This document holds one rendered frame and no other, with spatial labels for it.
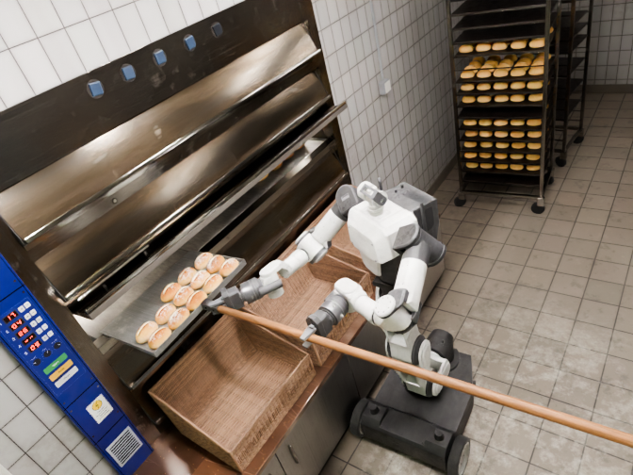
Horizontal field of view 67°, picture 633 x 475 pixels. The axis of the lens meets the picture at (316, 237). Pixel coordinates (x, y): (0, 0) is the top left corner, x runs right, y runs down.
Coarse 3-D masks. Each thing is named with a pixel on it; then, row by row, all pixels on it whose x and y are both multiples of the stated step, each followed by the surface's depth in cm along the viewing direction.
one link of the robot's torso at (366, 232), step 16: (400, 192) 189; (416, 192) 187; (352, 208) 188; (384, 208) 183; (400, 208) 180; (416, 208) 178; (432, 208) 181; (352, 224) 186; (368, 224) 178; (384, 224) 174; (400, 224) 174; (432, 224) 185; (352, 240) 193; (368, 240) 178; (384, 240) 173; (368, 256) 185; (384, 256) 177; (400, 256) 180; (384, 272) 186
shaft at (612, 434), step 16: (256, 320) 176; (320, 336) 162; (352, 352) 154; (368, 352) 152; (400, 368) 145; (416, 368) 143; (448, 384) 137; (464, 384) 135; (496, 400) 130; (512, 400) 128; (544, 416) 123; (560, 416) 121; (592, 432) 117; (608, 432) 116; (624, 432) 115
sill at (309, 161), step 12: (324, 144) 295; (312, 156) 286; (300, 168) 277; (288, 180) 269; (276, 192) 262; (252, 204) 256; (264, 204) 255; (240, 216) 249; (252, 216) 250; (228, 228) 242; (240, 228) 244; (216, 240) 235; (228, 240) 239; (204, 252) 229; (216, 252) 233; (108, 336) 195; (108, 348) 194
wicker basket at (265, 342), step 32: (224, 320) 240; (192, 352) 226; (224, 352) 239; (256, 352) 250; (288, 352) 233; (160, 384) 215; (192, 384) 226; (224, 384) 238; (256, 384) 233; (288, 384) 214; (192, 416) 225; (224, 416) 223; (256, 416) 219; (224, 448) 192; (256, 448) 204
